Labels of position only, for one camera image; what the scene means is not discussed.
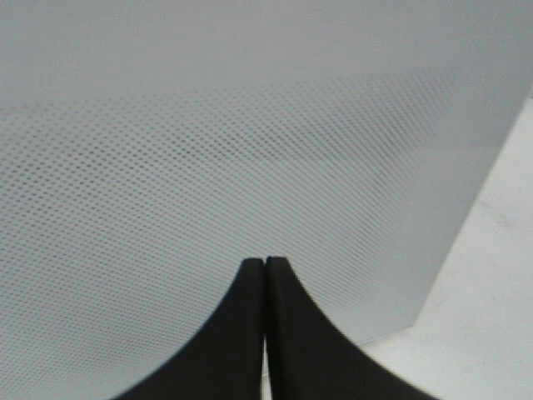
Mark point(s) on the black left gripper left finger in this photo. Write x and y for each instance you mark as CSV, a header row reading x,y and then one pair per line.
x,y
223,360

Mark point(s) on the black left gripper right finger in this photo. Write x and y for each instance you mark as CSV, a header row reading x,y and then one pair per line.
x,y
309,358

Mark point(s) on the white microwave door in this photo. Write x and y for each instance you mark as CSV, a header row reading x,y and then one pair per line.
x,y
147,147

